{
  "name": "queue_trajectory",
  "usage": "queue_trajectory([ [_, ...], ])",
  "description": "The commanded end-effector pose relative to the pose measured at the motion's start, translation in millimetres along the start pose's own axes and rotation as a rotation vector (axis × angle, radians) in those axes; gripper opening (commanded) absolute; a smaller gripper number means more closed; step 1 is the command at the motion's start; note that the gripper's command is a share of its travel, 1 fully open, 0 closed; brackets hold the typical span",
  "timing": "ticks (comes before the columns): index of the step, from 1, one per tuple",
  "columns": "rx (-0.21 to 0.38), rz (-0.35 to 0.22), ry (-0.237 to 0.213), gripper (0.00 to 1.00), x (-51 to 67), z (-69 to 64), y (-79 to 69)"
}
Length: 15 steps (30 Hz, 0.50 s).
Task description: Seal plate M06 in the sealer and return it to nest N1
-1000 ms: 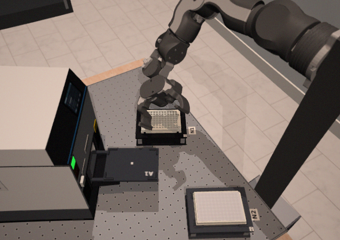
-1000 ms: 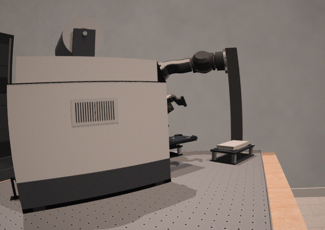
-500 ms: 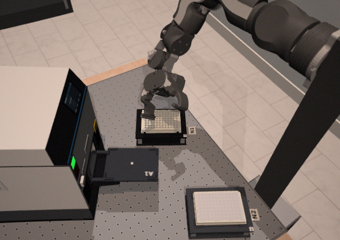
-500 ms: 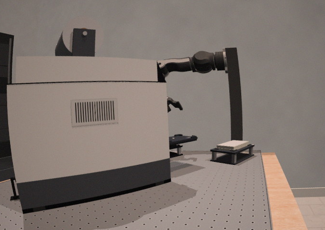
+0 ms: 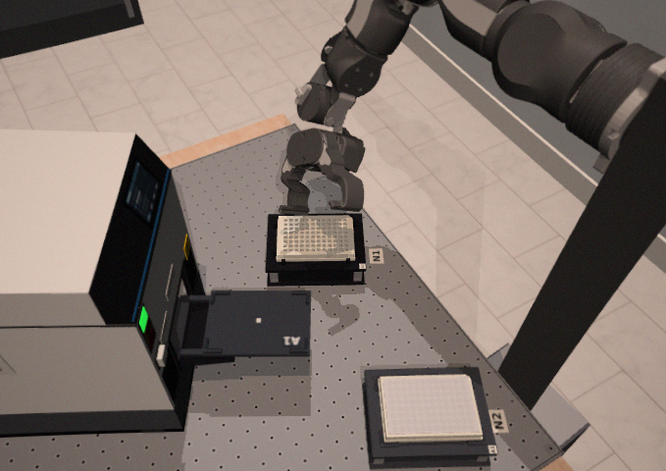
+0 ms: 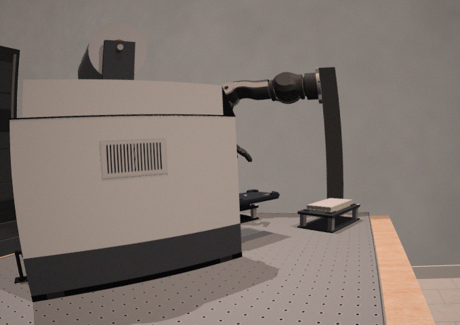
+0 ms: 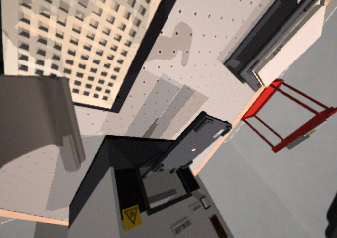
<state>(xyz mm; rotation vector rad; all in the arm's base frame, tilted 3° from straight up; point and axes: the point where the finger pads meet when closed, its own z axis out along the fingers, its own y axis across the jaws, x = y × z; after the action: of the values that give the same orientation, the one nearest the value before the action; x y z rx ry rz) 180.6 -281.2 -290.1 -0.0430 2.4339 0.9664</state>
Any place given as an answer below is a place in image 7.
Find beige well plate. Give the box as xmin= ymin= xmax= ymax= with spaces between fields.
xmin=1 ymin=0 xmax=161 ymax=109

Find cream well plate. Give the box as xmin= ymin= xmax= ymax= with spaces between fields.
xmin=251 ymin=0 xmax=326 ymax=87

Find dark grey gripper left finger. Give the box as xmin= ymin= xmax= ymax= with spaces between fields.
xmin=0 ymin=74 xmax=86 ymax=172

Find grey perforated base plate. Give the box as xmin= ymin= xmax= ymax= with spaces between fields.
xmin=0 ymin=0 xmax=275 ymax=222

